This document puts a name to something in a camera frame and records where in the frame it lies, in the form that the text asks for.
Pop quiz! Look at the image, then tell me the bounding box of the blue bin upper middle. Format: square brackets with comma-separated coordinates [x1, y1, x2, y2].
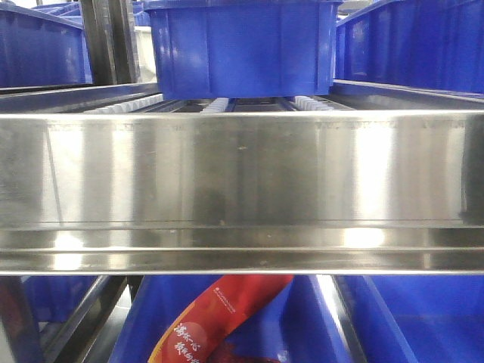
[144, 1, 340, 100]

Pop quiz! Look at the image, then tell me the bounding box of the blue bin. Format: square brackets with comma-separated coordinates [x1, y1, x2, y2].
[109, 275, 352, 362]
[1, 2, 92, 88]
[337, 275, 483, 362]
[144, 1, 340, 100]
[335, 1, 483, 94]
[22, 275, 97, 323]

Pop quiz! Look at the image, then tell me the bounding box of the blue bin lower middle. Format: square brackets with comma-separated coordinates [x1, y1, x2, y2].
[109, 275, 352, 362]

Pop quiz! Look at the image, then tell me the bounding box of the red snack package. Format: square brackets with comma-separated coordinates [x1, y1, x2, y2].
[148, 275, 293, 362]

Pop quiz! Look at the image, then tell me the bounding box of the blue bin lower right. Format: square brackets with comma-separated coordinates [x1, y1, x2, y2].
[337, 275, 483, 362]

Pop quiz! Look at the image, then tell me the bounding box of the blue bin lower left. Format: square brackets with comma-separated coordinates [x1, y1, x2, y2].
[22, 275, 97, 323]

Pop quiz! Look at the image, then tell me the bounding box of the blue bin upper right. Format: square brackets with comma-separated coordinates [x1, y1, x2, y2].
[335, 1, 483, 94]

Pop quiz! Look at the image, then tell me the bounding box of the blue bin upper left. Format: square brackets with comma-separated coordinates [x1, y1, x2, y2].
[1, 2, 92, 88]

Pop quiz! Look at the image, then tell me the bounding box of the stainless steel shelf rail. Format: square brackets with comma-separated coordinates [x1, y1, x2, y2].
[1, 110, 483, 275]

